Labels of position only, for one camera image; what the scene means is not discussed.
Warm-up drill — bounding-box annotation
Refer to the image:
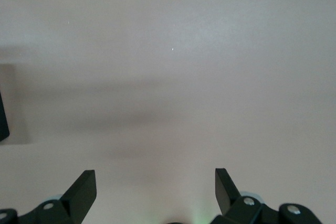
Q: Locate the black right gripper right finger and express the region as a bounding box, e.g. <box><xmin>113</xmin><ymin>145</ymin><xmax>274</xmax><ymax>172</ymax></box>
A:
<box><xmin>209</xmin><ymin>167</ymin><xmax>323</xmax><ymax>224</ymax></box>

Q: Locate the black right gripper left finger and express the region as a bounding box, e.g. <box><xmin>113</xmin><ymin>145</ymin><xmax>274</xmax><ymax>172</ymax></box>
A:
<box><xmin>0</xmin><ymin>170</ymin><xmax>97</xmax><ymax>224</ymax></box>

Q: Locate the black plastic box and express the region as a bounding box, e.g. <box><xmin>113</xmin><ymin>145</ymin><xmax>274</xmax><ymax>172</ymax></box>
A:
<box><xmin>0</xmin><ymin>90</ymin><xmax>11</xmax><ymax>142</ymax></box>

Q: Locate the table cover cloth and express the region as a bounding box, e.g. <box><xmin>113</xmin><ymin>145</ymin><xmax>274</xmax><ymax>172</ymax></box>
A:
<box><xmin>0</xmin><ymin>0</ymin><xmax>336</xmax><ymax>224</ymax></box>

